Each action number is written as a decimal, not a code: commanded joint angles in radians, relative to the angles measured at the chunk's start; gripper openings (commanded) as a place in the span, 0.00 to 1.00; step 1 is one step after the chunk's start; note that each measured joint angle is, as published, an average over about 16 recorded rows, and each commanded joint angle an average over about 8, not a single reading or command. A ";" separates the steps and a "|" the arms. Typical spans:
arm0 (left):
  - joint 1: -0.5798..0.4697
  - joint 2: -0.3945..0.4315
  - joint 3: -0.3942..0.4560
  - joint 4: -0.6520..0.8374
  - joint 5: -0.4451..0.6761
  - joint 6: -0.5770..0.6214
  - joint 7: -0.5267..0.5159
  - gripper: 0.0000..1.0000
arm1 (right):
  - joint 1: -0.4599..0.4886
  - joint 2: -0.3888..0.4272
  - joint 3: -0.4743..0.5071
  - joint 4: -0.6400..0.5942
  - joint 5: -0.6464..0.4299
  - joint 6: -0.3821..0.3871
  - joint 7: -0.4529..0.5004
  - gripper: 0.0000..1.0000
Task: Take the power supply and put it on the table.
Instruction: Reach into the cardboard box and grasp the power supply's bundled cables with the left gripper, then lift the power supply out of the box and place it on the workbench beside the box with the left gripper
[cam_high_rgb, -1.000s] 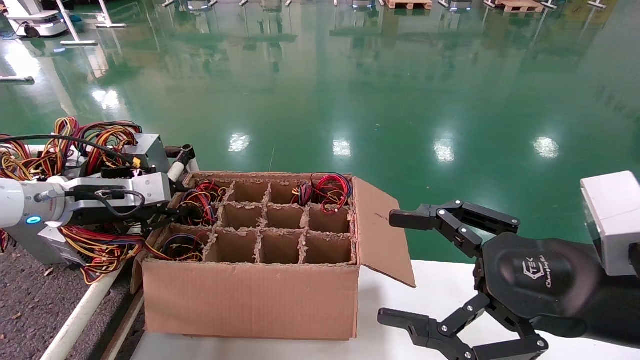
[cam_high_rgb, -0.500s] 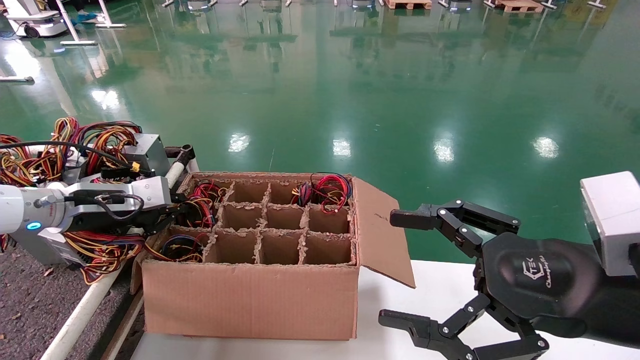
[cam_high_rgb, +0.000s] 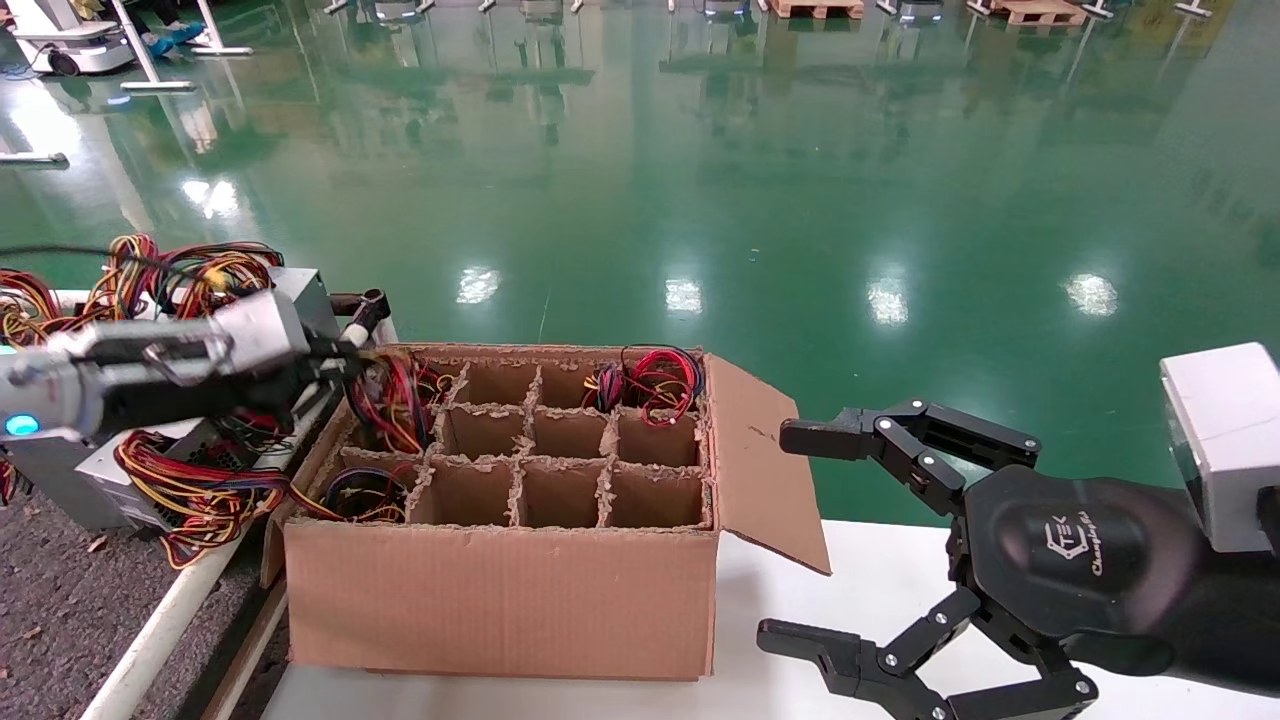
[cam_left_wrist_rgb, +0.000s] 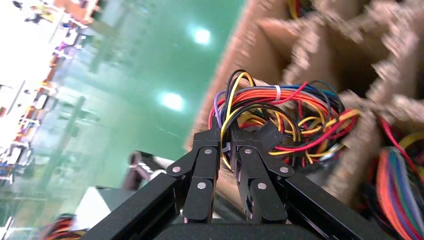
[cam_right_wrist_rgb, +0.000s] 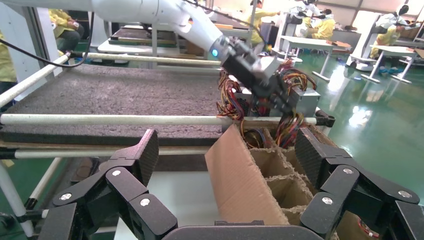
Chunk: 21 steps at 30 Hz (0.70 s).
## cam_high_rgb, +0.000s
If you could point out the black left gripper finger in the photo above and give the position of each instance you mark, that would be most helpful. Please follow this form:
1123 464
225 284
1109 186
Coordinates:
320 388
335 358

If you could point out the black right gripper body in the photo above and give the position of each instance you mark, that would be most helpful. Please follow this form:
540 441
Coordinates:
1080 560

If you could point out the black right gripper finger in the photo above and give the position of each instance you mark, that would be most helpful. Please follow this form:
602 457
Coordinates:
900 440
900 690

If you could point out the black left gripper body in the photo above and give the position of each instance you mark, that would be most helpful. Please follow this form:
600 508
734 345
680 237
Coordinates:
200 400

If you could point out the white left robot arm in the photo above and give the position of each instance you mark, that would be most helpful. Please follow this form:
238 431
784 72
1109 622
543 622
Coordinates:
40 385

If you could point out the black pipe end connector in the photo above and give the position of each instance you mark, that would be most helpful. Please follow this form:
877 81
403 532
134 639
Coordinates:
365 310

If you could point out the grey foam mat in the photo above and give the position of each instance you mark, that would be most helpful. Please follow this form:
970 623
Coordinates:
60 620

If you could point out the wooden board under mat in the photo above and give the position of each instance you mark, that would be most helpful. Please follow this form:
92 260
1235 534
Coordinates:
240 660

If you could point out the cardboard box with dividers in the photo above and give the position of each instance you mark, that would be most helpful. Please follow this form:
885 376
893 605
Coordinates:
500 600

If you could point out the white table foot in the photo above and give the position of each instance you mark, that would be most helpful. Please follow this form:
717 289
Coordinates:
30 158

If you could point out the white table legs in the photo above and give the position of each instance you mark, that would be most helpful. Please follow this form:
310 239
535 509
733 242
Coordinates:
155 86

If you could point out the blue shoe covers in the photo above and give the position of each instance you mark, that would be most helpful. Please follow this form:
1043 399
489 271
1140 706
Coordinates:
175 38

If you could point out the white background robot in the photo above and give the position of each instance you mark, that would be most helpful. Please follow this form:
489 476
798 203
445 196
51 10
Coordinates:
70 45

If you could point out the wooden pallet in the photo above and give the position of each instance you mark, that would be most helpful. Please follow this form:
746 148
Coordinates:
1040 10
815 8

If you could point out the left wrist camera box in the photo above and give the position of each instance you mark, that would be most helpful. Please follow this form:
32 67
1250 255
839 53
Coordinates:
265 330

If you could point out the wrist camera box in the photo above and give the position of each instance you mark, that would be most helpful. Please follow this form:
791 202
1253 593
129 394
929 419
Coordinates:
1220 440
265 330

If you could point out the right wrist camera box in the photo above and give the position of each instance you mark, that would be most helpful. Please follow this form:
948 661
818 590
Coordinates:
1220 440

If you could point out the long white cart rail pipe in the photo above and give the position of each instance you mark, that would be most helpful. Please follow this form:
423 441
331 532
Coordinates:
150 650

